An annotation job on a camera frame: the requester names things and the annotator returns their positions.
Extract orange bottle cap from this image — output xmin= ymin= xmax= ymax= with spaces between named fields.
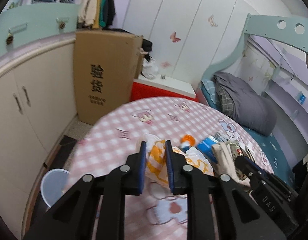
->
xmin=181 ymin=134 xmax=196 ymax=147

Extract cream base cabinet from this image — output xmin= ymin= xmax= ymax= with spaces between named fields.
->
xmin=0 ymin=35 xmax=76 ymax=235

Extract orange white plastic bag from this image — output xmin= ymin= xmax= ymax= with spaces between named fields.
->
xmin=136 ymin=134 xmax=214 ymax=190

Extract hanging clothes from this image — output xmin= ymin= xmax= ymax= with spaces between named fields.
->
xmin=77 ymin=0 xmax=116 ymax=29

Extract red white storage box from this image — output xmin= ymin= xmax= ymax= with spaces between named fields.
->
xmin=130 ymin=74 xmax=198 ymax=102

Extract large cardboard box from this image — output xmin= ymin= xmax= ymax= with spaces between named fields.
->
xmin=73 ymin=30 xmax=143 ymax=125

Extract mint drawer unit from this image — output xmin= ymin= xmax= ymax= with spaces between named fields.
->
xmin=0 ymin=3 xmax=79 ymax=57

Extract grey folded blanket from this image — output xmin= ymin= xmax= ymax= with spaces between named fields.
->
xmin=213 ymin=72 xmax=277 ymax=137

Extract blue white milk carton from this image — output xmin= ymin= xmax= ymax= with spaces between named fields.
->
xmin=196 ymin=135 xmax=229 ymax=164

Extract mint bunk bed frame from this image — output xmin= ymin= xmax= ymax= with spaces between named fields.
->
xmin=202 ymin=14 xmax=308 ymax=79

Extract white trash bin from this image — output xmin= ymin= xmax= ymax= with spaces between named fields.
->
xmin=40 ymin=168 xmax=70 ymax=208

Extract plaid pillow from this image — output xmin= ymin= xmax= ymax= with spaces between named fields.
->
xmin=216 ymin=85 xmax=235 ymax=118

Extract teal candy print bedsheet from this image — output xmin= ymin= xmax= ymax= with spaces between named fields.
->
xmin=197 ymin=80 xmax=307 ymax=191

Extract pink checkered tablecloth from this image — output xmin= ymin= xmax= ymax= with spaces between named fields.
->
xmin=67 ymin=97 xmax=273 ymax=239

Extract pine cone ornament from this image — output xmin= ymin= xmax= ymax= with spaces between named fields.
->
xmin=59 ymin=22 xmax=66 ymax=29
xmin=6 ymin=34 xmax=14 ymax=46

